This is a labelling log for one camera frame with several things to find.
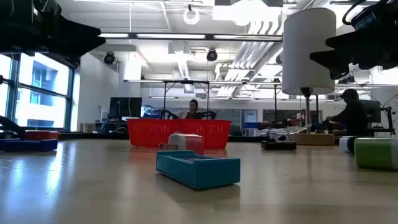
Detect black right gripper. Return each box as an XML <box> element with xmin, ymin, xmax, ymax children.
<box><xmin>309</xmin><ymin>11</ymin><xmax>398</xmax><ymax>80</ymax></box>

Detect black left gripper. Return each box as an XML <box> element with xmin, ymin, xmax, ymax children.
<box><xmin>0</xmin><ymin>0</ymin><xmax>107</xmax><ymax>65</ymax></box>

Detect green white tape dispenser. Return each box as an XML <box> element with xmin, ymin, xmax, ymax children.
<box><xmin>354</xmin><ymin>137</ymin><xmax>398</xmax><ymax>171</ymax></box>

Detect small black item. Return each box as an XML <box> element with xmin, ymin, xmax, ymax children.
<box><xmin>261</xmin><ymin>140</ymin><xmax>297</xmax><ymax>151</ymax></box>

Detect blue rectangular box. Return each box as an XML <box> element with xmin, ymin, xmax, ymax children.
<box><xmin>0</xmin><ymin>138</ymin><xmax>58</xmax><ymax>152</ymax></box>

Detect pink white tape dispenser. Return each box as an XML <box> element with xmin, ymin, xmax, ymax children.
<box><xmin>158</xmin><ymin>132</ymin><xmax>205</xmax><ymax>156</ymax></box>

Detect teal rectangular box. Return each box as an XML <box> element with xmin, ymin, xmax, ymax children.
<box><xmin>155</xmin><ymin>150</ymin><xmax>241</xmax><ymax>190</ymax></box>

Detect large office window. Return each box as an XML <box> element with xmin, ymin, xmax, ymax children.
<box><xmin>0</xmin><ymin>52</ymin><xmax>75</xmax><ymax>131</ymax></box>

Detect white cylindrical lamp shade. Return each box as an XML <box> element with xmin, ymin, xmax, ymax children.
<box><xmin>281</xmin><ymin>7</ymin><xmax>337</xmax><ymax>146</ymax></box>

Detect person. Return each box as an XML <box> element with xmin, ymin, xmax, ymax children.
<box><xmin>325</xmin><ymin>88</ymin><xmax>369</xmax><ymax>137</ymax></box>
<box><xmin>185</xmin><ymin>98</ymin><xmax>203</xmax><ymax>120</ymax></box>

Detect black computer monitor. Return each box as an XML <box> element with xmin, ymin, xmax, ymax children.
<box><xmin>108</xmin><ymin>96</ymin><xmax>143</xmax><ymax>122</ymax></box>
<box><xmin>360</xmin><ymin>99</ymin><xmax>382</xmax><ymax>124</ymax></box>

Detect long ceiling light strip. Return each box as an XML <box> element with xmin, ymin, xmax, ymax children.
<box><xmin>98</xmin><ymin>32</ymin><xmax>283</xmax><ymax>41</ymax></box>
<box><xmin>123</xmin><ymin>79</ymin><xmax>282</xmax><ymax>85</ymax></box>

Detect small wooden boxes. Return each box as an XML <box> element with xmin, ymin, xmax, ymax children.
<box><xmin>79</xmin><ymin>123</ymin><xmax>96</xmax><ymax>134</ymax></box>

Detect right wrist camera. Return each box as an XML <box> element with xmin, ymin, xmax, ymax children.
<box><xmin>351</xmin><ymin>2</ymin><xmax>393</xmax><ymax>32</ymax></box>

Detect black aluminium table frame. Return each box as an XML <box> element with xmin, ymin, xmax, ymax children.
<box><xmin>0</xmin><ymin>115</ymin><xmax>398</xmax><ymax>147</ymax></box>

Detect white coiled lamp cable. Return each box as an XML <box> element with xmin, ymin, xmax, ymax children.
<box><xmin>257</xmin><ymin>124</ymin><xmax>312</xmax><ymax>144</ymax></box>

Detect white ring light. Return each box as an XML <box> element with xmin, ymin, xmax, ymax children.
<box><xmin>182</xmin><ymin>6</ymin><xmax>201</xmax><ymax>26</ymax></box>

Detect black background rig frame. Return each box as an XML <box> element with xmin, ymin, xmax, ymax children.
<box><xmin>161</xmin><ymin>80</ymin><xmax>211</xmax><ymax>120</ymax></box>

